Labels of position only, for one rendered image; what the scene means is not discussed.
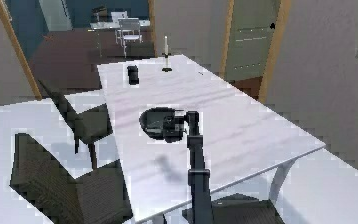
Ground dark woven chair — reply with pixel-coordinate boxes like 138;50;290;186
36;79;114;170
9;132;134;224
181;193;285;224

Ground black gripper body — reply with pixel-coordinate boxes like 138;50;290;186
161;113;189;144

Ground black bowl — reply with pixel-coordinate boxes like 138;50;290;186
139;106;187;141

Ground white candle in black holder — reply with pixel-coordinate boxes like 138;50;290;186
161;35;173;73

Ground white slatted chair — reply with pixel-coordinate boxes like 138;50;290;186
114;17;144;58

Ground white small table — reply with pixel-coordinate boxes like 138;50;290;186
89;19;152;32

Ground white rectangular table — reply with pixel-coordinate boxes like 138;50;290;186
96;54;327;224

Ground black cylindrical cup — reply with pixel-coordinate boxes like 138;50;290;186
126;65;140;86

